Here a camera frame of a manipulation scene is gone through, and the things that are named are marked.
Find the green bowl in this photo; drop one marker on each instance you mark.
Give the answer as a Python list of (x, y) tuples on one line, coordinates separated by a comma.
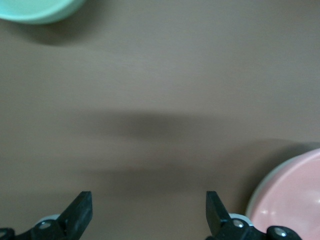
[(37, 10)]

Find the pink plate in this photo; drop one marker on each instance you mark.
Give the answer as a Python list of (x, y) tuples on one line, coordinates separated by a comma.
[(292, 195)]

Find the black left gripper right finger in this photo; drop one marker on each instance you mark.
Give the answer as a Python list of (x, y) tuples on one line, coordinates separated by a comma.
[(225, 230)]

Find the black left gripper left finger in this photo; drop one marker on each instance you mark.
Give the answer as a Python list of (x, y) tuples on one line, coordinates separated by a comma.
[(65, 227)]

